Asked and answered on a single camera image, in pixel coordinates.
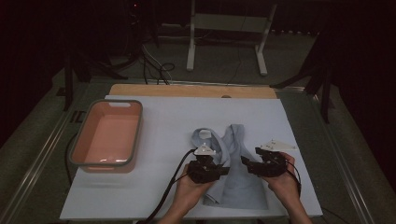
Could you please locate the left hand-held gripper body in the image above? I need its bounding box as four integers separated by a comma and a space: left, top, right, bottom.
186, 142, 222, 185

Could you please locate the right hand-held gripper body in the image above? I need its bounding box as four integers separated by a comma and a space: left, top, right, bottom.
248, 138, 298, 178

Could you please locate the light blue tank top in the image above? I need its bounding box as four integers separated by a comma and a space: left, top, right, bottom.
190, 123, 269, 211

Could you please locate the pink basin with grey rim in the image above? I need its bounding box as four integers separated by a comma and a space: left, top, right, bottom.
68, 98, 144, 175

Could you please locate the person's right hand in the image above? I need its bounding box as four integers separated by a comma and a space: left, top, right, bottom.
262, 152, 302, 204

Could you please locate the person's left hand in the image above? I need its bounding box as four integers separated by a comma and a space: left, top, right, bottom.
172, 164, 216, 218

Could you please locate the white table sheet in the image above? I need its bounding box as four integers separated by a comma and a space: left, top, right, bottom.
59, 94, 324, 221

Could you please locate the dark metal stand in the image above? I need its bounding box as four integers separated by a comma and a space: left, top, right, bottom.
62, 52, 129, 112
270, 31, 334, 125

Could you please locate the right hand-held gripper cable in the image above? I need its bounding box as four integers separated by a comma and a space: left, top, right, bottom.
284, 161, 303, 199

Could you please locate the hand-held gripper cable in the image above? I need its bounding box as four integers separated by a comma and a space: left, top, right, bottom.
284, 161, 303, 199
144, 148, 197, 224

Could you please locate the left hand-held gripper cable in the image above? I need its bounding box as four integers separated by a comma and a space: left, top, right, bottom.
144, 148, 197, 224

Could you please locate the metal floor rail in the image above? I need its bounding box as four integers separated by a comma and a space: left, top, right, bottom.
311, 92, 375, 224
0, 102, 78, 224

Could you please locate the bundle of floor cables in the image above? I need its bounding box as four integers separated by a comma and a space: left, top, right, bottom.
141, 43, 176, 86

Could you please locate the white metal stand frame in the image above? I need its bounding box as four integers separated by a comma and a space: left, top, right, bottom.
186, 0, 278, 77

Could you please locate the black floor cable loop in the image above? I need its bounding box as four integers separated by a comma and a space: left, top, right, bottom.
64, 133, 78, 185

